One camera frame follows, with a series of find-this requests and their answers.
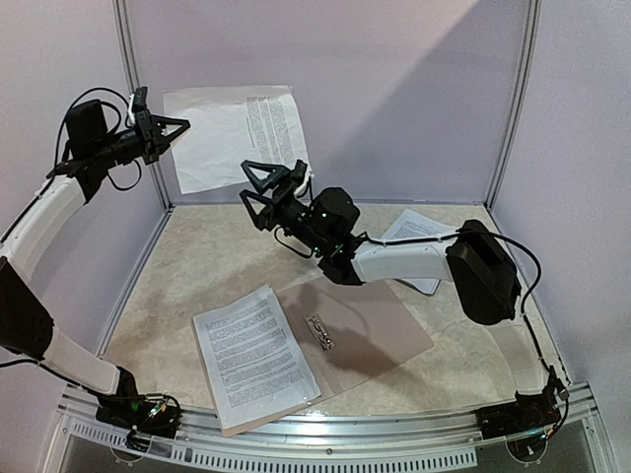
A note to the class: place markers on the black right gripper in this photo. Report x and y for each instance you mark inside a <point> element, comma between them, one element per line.
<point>276,195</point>

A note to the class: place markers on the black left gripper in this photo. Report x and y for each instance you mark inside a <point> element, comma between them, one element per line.
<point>155,142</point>

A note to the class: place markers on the brown plastic folder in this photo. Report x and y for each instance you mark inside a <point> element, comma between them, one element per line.
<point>373,332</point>

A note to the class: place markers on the white text page sheet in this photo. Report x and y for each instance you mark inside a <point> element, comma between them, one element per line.
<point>256,369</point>

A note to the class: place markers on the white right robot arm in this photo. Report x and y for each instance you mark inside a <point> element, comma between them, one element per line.
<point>473,258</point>

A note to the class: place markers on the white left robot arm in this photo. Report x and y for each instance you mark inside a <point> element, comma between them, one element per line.
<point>92,150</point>

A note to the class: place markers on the metal folder clip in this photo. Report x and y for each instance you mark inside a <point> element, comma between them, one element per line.
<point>320,332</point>

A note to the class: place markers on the white paper stack remainder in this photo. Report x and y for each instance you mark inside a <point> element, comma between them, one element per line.
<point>410,225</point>

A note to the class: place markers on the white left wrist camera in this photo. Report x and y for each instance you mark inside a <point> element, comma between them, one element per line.
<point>136,103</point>

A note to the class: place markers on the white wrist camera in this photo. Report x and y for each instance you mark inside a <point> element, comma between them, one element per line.
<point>136,103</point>
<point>303,175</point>

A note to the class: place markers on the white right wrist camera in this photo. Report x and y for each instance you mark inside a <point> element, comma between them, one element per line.
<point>303,175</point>

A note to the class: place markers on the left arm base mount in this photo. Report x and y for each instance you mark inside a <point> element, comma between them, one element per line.
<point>143,416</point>

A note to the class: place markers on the right aluminium frame post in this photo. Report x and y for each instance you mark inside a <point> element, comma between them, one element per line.
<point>517,102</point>

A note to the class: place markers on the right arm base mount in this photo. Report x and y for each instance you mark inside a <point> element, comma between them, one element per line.
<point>526,414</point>

